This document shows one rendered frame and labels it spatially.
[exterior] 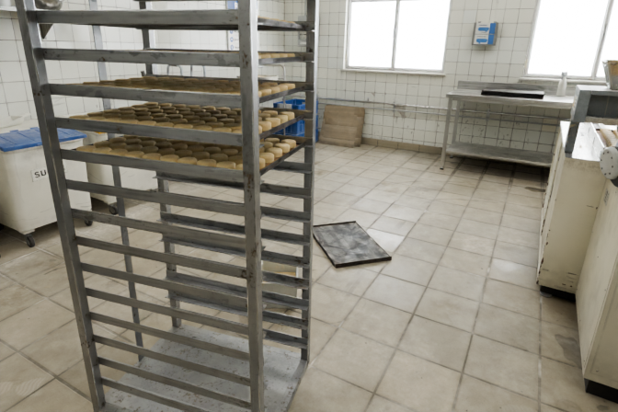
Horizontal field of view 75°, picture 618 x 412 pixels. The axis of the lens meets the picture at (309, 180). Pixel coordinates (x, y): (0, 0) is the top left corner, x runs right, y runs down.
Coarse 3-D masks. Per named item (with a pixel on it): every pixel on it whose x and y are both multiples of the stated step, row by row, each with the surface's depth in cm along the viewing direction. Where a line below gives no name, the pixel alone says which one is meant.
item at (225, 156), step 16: (96, 144) 122; (112, 144) 121; (128, 144) 125; (144, 144) 123; (160, 144) 122; (176, 144) 123; (192, 144) 126; (208, 144) 125; (224, 144) 124; (272, 144) 127; (288, 144) 126; (160, 160) 108; (176, 160) 109; (192, 160) 107; (208, 160) 107; (224, 160) 111; (240, 160) 109; (272, 160) 114
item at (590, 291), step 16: (608, 192) 187; (608, 208) 181; (608, 224) 174; (592, 240) 202; (608, 240) 168; (592, 256) 194; (608, 256) 163; (592, 272) 186; (608, 272) 157; (592, 288) 180; (608, 288) 154; (592, 304) 173; (608, 304) 154; (592, 320) 168; (608, 320) 155; (592, 336) 162; (608, 336) 157; (592, 352) 161; (608, 352) 158; (592, 368) 163; (608, 368) 160; (592, 384) 167; (608, 384) 162
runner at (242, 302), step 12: (84, 264) 125; (108, 276) 123; (120, 276) 121; (132, 276) 120; (144, 276) 118; (168, 288) 116; (180, 288) 115; (192, 288) 114; (216, 300) 112; (228, 300) 111; (240, 300) 110
